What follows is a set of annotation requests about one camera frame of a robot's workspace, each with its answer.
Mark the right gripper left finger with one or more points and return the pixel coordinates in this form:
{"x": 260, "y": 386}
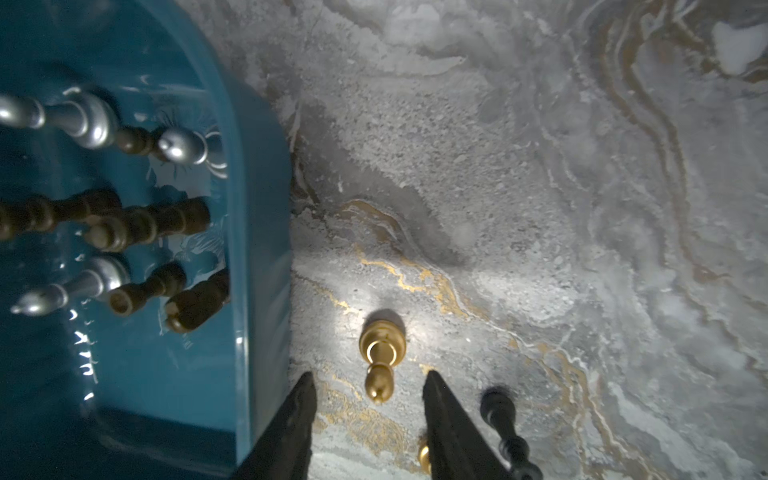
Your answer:
{"x": 284, "y": 449}

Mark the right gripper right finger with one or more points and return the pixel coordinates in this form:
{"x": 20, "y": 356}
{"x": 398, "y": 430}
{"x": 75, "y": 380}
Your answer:
{"x": 457, "y": 450}

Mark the gold chess piece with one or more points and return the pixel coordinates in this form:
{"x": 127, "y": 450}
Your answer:
{"x": 383, "y": 346}
{"x": 424, "y": 457}

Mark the dark chess piece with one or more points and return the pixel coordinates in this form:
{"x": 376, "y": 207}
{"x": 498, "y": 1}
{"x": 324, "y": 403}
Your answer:
{"x": 497, "y": 409}
{"x": 165, "y": 281}
{"x": 42, "y": 214}
{"x": 190, "y": 309}
{"x": 118, "y": 230}
{"x": 138, "y": 141}

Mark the teal plastic storage box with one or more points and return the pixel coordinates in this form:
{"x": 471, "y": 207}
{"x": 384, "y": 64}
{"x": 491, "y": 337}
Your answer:
{"x": 145, "y": 252}

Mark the silver chess piece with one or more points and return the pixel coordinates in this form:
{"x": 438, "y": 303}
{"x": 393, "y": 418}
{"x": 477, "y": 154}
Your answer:
{"x": 99, "y": 276}
{"x": 87, "y": 119}
{"x": 187, "y": 147}

